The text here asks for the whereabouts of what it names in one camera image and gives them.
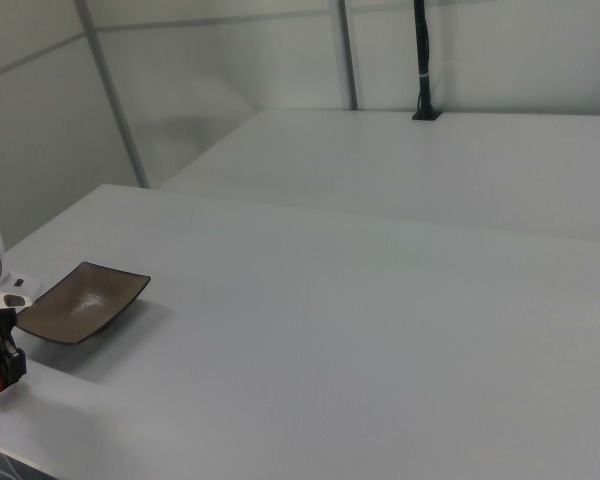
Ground square brown ceramic plate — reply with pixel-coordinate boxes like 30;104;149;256
15;260;152;347

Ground black camera pole with base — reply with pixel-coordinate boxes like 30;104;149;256
411;0;444;122

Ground grey metal frame post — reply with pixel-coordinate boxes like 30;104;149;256
336;0;367;112

